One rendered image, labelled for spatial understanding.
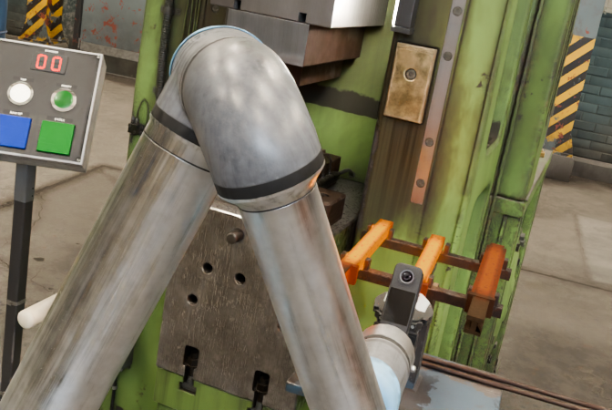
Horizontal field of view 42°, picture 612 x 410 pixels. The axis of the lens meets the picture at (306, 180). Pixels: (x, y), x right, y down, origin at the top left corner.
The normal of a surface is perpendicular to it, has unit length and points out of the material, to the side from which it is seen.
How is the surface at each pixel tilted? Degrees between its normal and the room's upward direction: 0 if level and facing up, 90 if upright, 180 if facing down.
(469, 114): 90
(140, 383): 90
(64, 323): 76
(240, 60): 34
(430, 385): 0
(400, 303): 57
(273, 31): 90
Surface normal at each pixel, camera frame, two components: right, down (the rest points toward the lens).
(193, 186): 0.44, 0.39
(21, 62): 0.14, -0.24
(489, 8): -0.36, 0.19
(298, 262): 0.14, 0.33
